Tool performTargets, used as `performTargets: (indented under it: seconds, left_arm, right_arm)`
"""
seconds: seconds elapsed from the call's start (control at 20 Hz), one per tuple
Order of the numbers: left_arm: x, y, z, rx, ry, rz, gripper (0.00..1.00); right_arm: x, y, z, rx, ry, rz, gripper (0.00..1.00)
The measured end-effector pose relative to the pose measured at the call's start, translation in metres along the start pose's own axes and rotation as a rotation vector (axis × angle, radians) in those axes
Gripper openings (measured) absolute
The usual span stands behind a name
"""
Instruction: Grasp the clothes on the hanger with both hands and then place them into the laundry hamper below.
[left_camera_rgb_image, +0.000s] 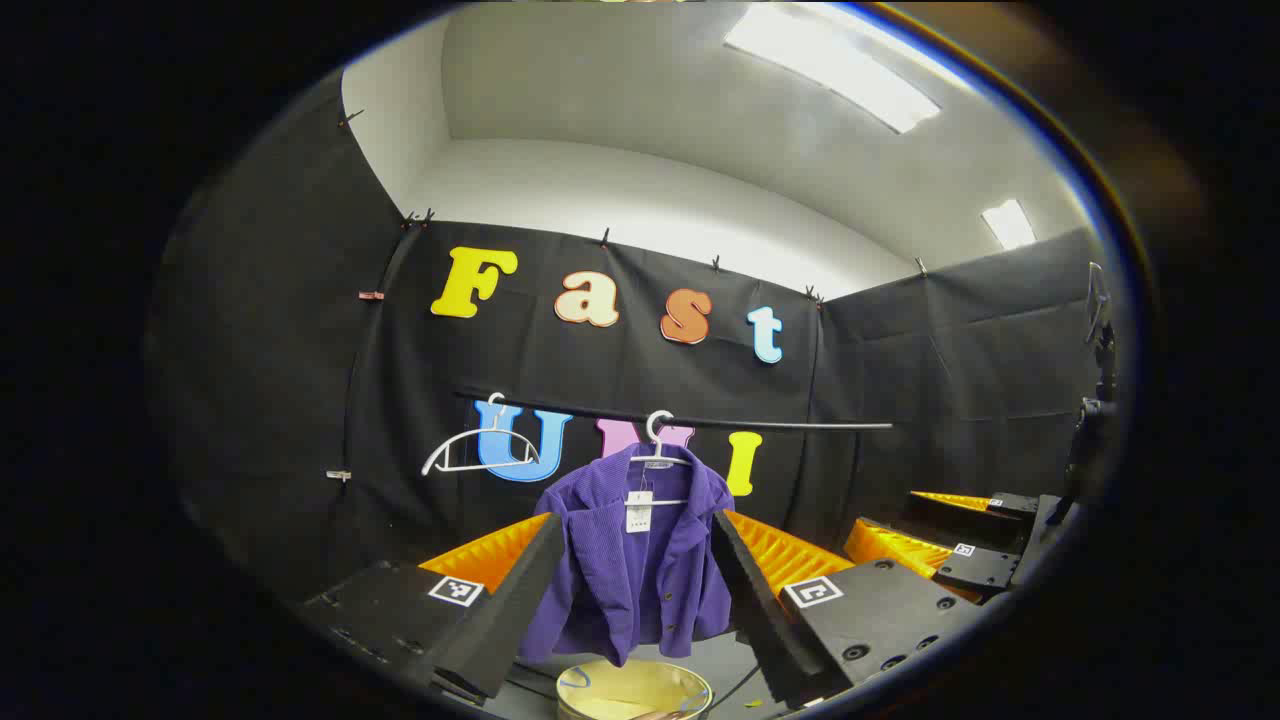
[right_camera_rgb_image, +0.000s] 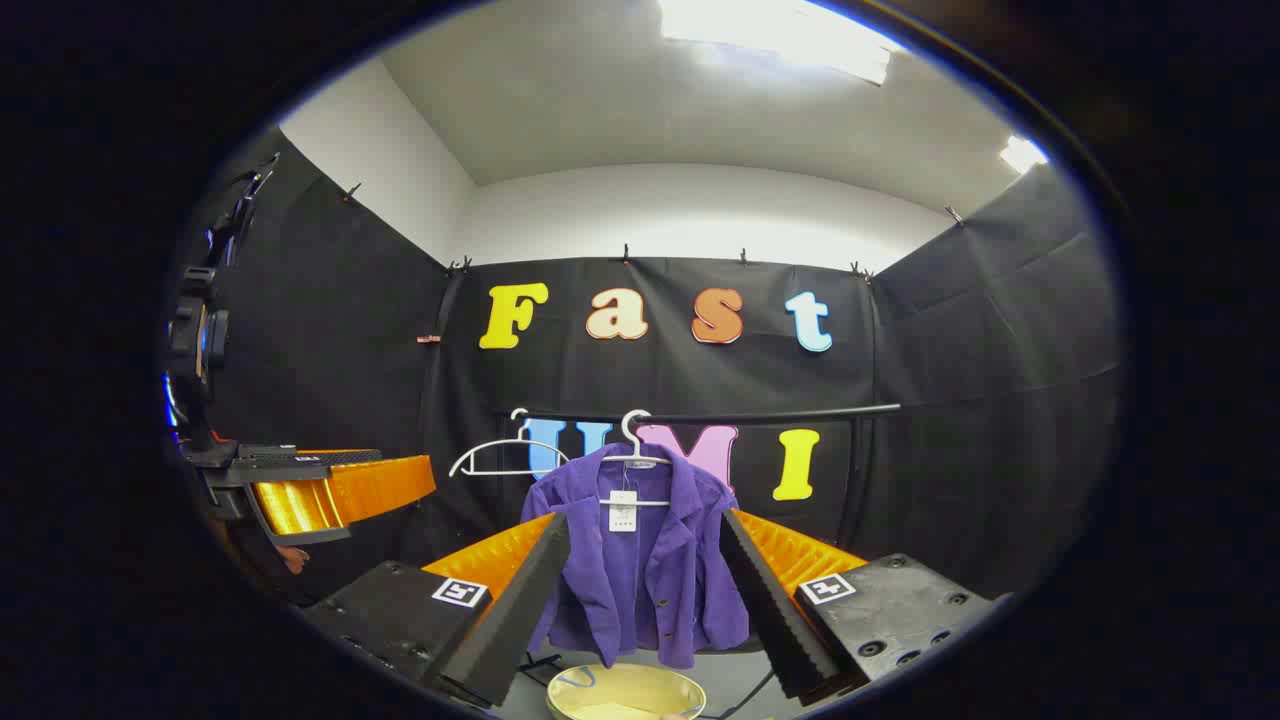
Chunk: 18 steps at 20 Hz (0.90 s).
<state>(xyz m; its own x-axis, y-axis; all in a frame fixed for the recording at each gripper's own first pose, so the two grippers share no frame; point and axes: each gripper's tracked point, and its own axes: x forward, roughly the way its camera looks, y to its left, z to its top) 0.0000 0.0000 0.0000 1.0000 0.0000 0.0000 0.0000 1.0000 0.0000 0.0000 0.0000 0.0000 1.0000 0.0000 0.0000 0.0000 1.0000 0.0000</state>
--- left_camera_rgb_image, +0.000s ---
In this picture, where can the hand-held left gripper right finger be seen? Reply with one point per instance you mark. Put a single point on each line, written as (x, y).
(760, 610)

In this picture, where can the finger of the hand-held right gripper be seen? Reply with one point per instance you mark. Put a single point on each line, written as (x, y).
(975, 518)
(900, 548)

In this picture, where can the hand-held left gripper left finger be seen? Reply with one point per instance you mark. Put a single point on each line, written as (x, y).
(510, 620)

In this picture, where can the beige laundry hamper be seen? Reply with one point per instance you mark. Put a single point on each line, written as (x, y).
(640, 685)

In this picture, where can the black clothes rack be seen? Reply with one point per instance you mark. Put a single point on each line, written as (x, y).
(800, 424)

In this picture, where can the white plastic hanger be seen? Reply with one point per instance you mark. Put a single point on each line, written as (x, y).
(490, 432)
(657, 435)

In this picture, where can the small ceiling light panel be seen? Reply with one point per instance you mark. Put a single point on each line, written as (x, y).
(1008, 225)

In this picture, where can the black backdrop cloth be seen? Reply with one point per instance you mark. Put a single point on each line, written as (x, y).
(300, 350)

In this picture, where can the row of black cloth clips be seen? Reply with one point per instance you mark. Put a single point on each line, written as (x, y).
(605, 239)

